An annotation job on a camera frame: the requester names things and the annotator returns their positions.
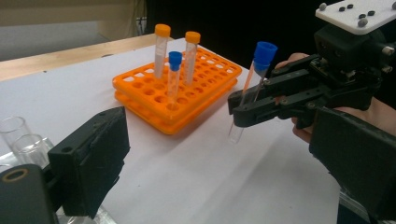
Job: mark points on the orange capped test tube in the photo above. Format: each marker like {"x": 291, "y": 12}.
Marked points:
{"x": 192, "y": 37}
{"x": 162, "y": 31}

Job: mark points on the blue capped test tube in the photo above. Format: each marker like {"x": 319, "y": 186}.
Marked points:
{"x": 265, "y": 51}
{"x": 175, "y": 59}

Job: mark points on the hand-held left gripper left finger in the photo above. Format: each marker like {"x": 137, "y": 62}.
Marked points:
{"x": 90, "y": 161}

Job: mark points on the orange test tube rack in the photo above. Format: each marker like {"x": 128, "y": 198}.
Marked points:
{"x": 149, "y": 93}

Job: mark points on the clear test tube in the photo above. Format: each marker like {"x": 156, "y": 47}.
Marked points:
{"x": 12, "y": 127}
{"x": 31, "y": 149}

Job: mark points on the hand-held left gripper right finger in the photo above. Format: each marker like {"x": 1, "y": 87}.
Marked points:
{"x": 355, "y": 155}

